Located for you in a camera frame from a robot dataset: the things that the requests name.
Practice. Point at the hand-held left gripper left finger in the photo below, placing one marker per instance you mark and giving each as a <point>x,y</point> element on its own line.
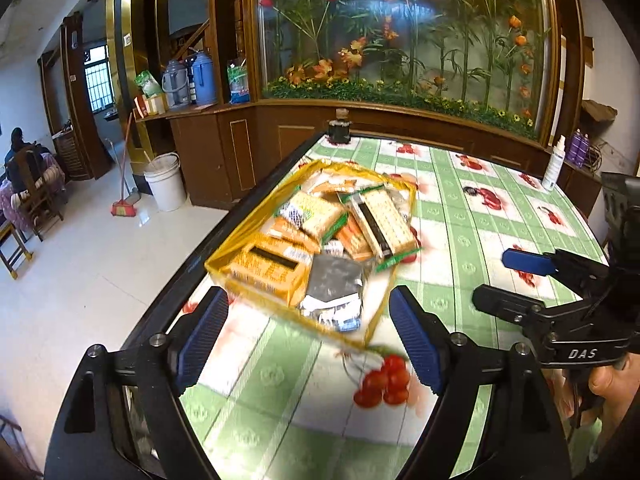
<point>202,335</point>

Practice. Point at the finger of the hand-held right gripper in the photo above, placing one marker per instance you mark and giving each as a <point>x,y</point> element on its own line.
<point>505,305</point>
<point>525,260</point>

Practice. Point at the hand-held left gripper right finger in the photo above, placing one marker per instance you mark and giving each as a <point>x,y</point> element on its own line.
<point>415,340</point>

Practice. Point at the yellow cardboard tray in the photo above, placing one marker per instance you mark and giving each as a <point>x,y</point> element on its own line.
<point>215,265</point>

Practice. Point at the orange snack packet black label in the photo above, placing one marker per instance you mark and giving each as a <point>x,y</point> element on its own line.
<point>265,272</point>

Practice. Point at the large silver foil packet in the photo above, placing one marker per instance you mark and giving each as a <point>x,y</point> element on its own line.
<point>332,275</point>

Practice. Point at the orange striped cracker packet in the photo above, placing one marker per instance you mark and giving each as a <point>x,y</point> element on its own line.
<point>352,240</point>

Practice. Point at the dark stripe cracker packet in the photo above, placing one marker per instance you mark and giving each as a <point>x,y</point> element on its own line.
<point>382,222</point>

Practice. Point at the small white candy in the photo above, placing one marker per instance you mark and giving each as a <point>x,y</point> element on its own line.
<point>333,247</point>

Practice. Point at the small orange snack packet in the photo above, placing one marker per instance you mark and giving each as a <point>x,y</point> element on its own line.
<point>330,182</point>
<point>292,235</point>

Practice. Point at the green label cracker packet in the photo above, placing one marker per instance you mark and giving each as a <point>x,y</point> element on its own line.
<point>312,215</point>

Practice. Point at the person's right hand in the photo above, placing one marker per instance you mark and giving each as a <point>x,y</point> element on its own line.
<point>605,385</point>

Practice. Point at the green fruit print tablecloth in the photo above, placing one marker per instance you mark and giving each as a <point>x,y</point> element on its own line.
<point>450,220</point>

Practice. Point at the white spray bottle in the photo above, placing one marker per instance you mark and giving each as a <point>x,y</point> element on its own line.
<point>552,165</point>

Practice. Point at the purple bottle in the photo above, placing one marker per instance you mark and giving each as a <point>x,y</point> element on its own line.
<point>585,151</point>
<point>576,147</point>

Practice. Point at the red broom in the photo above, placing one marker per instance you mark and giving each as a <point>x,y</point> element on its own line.
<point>123,207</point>

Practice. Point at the white plastic bucket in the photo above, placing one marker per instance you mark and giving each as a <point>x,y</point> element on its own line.
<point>165,182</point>

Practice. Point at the wooden low cabinet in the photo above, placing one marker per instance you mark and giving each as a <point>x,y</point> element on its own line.
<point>220,150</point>

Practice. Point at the wooden stool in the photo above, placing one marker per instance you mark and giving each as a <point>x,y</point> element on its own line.
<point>15,252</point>

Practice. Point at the wooden chair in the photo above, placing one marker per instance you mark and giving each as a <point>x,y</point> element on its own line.
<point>35,195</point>

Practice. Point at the dark glass jar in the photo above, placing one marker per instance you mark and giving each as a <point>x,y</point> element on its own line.
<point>339,127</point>

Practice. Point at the red white carton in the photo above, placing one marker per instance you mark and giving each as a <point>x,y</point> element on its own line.
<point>150,106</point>

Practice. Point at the grey thermos jug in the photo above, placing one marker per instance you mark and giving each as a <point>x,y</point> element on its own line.
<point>175,85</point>

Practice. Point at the green white bag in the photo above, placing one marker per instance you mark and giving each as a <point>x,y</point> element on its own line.
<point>148,84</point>

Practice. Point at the blue thermos flask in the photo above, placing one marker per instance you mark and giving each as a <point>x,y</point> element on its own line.
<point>204,77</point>

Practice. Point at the barred window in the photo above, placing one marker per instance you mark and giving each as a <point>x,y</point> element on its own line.
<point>96,80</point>

